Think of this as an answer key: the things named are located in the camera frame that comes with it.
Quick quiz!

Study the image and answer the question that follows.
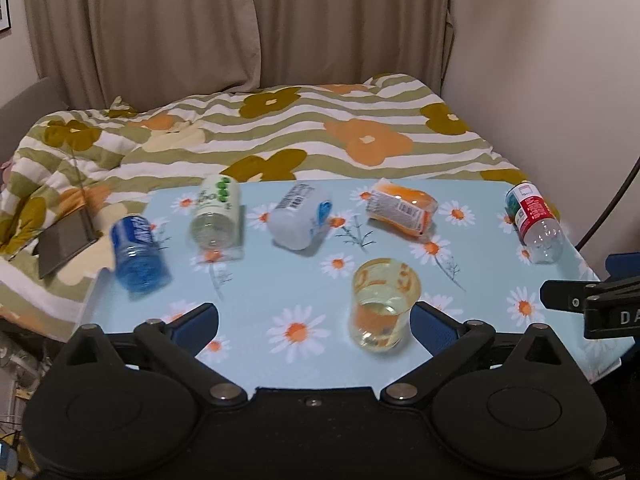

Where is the light blue daisy tablecloth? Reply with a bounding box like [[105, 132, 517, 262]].
[[87, 180, 632, 390]]

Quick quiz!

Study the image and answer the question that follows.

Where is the framed wall picture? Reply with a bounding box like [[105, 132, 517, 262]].
[[0, 0, 11, 32]]

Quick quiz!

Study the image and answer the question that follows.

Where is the green dotted cut cup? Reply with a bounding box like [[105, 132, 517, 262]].
[[190, 174, 241, 250]]

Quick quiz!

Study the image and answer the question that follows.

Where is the red label clear cup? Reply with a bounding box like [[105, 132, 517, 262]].
[[506, 181, 564, 264]]

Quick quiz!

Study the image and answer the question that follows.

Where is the grey headboard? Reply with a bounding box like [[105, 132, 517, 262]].
[[0, 78, 70, 162]]

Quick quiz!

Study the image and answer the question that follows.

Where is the striped floral blanket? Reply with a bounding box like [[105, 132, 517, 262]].
[[0, 71, 561, 340]]

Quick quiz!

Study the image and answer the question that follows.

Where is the orange label cut cup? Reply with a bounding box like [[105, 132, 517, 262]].
[[366, 179, 439, 238]]

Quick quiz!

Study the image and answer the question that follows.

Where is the black cable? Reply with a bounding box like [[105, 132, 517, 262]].
[[574, 155, 640, 252]]

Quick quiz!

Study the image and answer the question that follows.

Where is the blue cut bottle cup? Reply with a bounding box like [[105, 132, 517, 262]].
[[110, 214, 170, 297]]

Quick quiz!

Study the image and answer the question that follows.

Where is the beige curtain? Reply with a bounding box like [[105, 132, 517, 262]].
[[25, 0, 454, 110]]

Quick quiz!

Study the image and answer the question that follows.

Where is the yellow orange cut cup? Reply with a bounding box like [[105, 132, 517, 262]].
[[348, 258, 422, 352]]

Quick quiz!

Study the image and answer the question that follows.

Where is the white blue label cup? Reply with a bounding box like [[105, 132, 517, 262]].
[[267, 182, 333, 252]]

